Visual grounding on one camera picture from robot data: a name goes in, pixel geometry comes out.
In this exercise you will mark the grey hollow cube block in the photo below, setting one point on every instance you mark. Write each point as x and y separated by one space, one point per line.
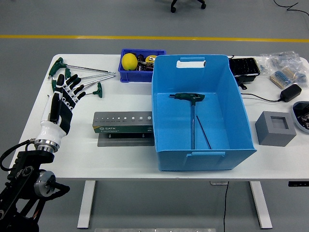
275 135

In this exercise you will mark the yellow tape measure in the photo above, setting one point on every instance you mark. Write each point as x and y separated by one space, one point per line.
150 58

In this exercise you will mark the black desk control panel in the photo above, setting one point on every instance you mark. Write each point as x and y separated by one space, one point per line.
298 183

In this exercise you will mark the small dark blue bin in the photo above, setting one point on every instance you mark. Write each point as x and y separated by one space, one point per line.
130 76

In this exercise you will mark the grey under-table bracket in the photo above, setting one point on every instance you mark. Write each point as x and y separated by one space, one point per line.
218 182

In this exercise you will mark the black cylindrical part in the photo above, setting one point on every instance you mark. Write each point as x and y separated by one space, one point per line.
140 58

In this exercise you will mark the green metal hex key stand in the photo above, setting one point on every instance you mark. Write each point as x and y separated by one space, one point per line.
120 130

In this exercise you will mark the black power adapter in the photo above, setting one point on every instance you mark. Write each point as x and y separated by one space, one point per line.
290 93

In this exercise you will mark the grey bowl with parts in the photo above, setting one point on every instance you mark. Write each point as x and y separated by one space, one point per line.
300 106

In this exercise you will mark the clear plastic bags pile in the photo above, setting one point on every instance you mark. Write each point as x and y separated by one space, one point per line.
282 58

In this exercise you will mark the taped resistor strip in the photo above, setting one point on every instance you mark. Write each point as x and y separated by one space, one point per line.
281 77

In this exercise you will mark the black plastic tray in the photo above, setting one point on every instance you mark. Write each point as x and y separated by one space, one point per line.
243 66

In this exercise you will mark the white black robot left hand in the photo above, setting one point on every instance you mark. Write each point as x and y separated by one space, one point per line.
64 116

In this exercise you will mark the large light blue box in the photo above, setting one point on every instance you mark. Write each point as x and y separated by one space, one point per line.
217 116

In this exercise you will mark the yellow lemon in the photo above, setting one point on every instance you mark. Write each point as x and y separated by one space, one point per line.
129 61

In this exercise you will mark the white table leg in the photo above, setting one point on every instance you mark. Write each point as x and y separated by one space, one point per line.
84 205
262 205

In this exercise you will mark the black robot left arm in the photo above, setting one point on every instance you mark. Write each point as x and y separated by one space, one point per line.
24 159

